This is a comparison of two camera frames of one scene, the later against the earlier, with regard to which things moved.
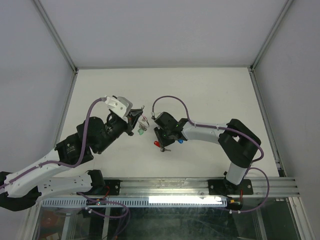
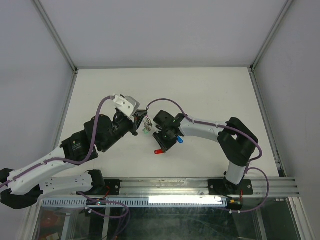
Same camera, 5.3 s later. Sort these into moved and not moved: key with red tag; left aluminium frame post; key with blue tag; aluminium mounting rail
Moved: key with red tag
Not moved: aluminium mounting rail; left aluminium frame post; key with blue tag
